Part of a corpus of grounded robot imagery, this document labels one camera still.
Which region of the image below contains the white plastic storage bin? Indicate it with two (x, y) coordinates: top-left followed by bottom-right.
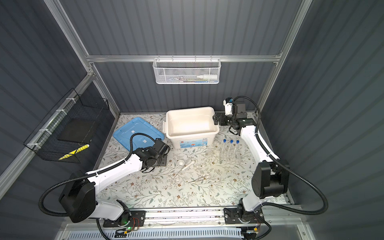
(163, 107), (220, 149)

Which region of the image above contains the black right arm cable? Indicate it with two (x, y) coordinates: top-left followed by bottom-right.
(233, 95), (329, 216)

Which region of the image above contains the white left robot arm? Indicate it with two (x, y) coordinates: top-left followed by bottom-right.
(59, 139), (170, 226)

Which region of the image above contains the white plastic dropper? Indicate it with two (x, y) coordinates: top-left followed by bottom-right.
(182, 160), (196, 171)

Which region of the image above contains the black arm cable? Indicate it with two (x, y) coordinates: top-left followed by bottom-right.
(233, 95), (329, 216)
(38, 132), (157, 217)

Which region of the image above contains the black wire mesh basket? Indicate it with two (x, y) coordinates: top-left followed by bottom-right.
(24, 90), (111, 164)

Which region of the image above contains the blue plastic bin lid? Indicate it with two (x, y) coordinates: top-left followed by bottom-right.
(113, 117), (165, 151)

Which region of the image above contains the white bottle in basket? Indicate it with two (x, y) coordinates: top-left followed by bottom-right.
(197, 75), (219, 81)

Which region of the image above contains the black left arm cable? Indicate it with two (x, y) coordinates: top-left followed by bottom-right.
(38, 132), (157, 217)

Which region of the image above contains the clear test tube rack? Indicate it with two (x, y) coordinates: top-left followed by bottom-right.
(219, 143), (241, 164)

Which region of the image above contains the black pad in basket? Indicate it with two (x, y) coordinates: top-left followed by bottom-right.
(58, 119), (100, 145)

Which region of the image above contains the blue capped test tube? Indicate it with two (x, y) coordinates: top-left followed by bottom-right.
(227, 140), (234, 161)
(220, 139), (227, 161)
(234, 140), (241, 160)

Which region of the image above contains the white wire mesh basket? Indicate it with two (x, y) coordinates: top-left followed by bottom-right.
(153, 60), (222, 85)

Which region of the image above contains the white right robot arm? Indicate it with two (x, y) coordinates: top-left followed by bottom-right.
(213, 96), (290, 223)

